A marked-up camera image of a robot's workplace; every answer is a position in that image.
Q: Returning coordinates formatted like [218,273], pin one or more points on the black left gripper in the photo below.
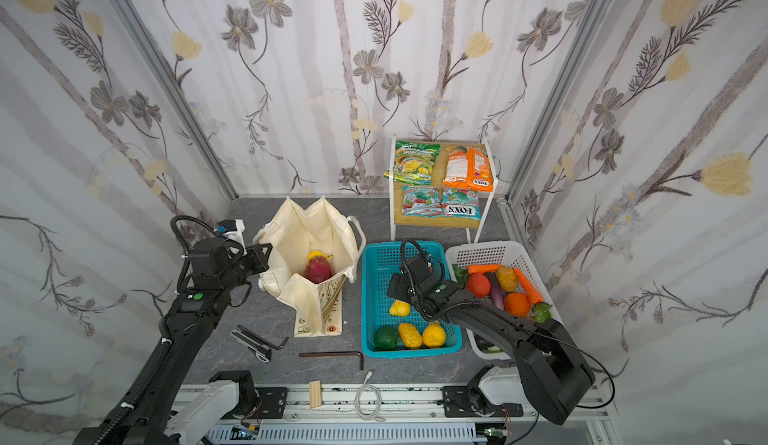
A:
[257,257]

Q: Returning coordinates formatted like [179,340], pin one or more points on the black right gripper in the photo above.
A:
[402,283]

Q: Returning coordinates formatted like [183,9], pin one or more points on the floral canvas tote bag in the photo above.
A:
[294,232]

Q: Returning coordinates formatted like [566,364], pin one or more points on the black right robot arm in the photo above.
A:
[554,372]

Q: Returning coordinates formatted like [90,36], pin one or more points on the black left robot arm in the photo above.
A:
[211,270]

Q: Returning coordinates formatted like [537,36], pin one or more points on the cherry mint candy bag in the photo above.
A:
[421,201]

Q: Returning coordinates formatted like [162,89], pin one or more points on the Fox's mint blossom candy bag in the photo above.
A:
[460,203]

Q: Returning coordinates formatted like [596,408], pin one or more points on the green lemon candy bag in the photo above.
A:
[413,162]

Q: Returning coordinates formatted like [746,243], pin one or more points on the orange candy bag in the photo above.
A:
[468,167]

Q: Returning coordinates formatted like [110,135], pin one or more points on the small yellow lemon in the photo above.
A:
[400,309]

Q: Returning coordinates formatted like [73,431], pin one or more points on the teal plastic basket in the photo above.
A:
[379,262]

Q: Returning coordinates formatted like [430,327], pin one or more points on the green avocado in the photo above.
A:
[386,338]

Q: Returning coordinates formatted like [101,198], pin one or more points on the yellow corn cob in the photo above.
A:
[410,336]

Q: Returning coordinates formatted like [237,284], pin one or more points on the large yellow citrus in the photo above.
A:
[434,336]

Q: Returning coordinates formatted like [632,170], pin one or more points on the red tomato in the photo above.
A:
[479,285]

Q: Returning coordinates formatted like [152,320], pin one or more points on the orange carrot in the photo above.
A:
[533,295]
[483,268]

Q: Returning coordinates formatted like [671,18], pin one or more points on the black metal clamp tool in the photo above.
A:
[258,346]

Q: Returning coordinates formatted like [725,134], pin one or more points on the large black allen key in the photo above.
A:
[336,354]

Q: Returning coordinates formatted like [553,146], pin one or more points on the long purple eggplant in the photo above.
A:
[496,293]

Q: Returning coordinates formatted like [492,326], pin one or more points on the white wooden shelf rack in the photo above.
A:
[473,228]

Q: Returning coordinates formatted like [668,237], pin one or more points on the white plastic basket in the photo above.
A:
[507,253]

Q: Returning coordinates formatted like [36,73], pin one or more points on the small wooden block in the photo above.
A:
[315,394]

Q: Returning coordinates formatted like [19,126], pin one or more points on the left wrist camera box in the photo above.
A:
[231,228]

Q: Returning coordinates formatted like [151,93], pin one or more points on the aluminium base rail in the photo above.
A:
[375,414]

